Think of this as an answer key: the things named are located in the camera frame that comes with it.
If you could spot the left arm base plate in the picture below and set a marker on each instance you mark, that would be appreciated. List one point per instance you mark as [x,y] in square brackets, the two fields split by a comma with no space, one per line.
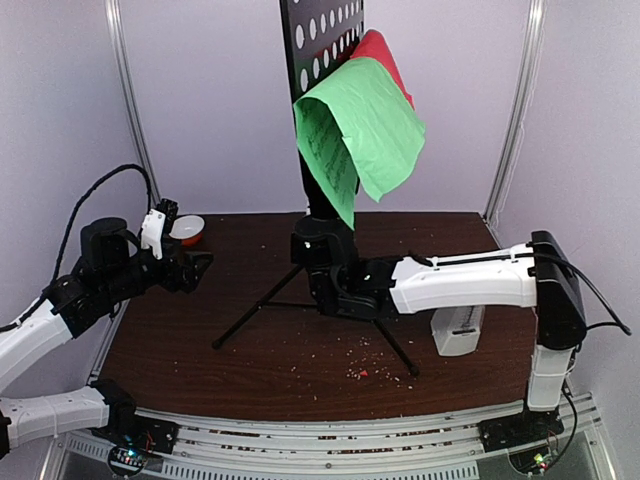
[147,435]

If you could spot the right aluminium frame post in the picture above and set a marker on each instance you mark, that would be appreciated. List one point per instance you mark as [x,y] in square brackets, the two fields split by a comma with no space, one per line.
[524,89]

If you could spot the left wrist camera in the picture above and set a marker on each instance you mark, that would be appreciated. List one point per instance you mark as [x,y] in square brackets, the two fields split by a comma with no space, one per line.
[157,223]

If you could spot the circuit board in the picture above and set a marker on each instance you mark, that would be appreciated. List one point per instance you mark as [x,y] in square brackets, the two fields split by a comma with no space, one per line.
[126,462]
[536,460]

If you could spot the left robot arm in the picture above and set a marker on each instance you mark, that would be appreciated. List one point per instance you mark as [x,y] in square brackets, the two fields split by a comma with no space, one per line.
[114,266]

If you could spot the orange white bowl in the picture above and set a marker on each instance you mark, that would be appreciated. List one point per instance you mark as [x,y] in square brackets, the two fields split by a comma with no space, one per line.
[188,230]

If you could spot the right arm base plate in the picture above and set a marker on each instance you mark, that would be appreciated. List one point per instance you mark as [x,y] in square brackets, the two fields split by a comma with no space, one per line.
[519,429]

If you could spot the white metronome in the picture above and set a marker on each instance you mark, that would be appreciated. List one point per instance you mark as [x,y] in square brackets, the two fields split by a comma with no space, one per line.
[456,330]

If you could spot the black music stand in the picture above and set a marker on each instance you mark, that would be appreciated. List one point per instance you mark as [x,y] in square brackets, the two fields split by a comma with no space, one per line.
[319,37]

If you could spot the right circuit board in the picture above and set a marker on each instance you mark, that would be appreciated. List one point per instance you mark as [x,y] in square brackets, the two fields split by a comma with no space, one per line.
[536,460]

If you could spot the left circuit board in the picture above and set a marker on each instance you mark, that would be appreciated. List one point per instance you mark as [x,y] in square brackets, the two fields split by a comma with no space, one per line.
[126,462]

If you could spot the aluminium front rail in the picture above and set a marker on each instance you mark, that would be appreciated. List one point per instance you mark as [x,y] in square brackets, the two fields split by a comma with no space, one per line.
[439,446]

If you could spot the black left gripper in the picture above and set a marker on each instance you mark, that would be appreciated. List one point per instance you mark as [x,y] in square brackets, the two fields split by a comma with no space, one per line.
[187,279]

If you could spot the left aluminium frame post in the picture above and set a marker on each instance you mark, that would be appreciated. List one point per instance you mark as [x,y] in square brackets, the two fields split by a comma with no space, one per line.
[117,34]

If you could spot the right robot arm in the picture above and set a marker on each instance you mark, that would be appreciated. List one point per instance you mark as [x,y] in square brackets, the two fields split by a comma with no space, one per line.
[533,275]

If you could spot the red sheet music paper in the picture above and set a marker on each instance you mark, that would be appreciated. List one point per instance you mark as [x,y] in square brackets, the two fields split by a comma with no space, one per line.
[374,46]

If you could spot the aluminium frame post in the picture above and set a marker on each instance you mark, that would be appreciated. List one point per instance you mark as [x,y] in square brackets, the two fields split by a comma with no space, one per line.
[117,34]
[524,89]

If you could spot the green cloth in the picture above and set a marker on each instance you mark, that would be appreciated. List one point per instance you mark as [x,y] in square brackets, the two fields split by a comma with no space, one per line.
[356,129]

